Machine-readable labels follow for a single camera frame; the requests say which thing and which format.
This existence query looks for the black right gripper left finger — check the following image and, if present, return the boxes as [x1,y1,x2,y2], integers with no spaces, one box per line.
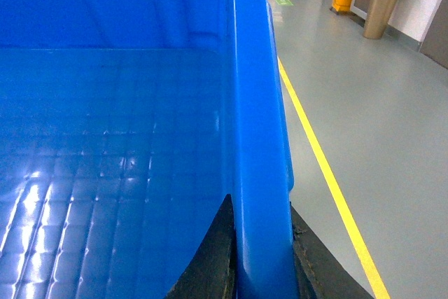
[165,194,237,299]

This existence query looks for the large blue plastic crate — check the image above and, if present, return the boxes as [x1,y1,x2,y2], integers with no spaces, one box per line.
[1,0,299,298]

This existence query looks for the gold planter pot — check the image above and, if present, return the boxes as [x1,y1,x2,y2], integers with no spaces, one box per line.
[363,0,398,39]

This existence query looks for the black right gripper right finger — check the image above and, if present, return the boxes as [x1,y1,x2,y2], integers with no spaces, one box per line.
[290,207,372,298]

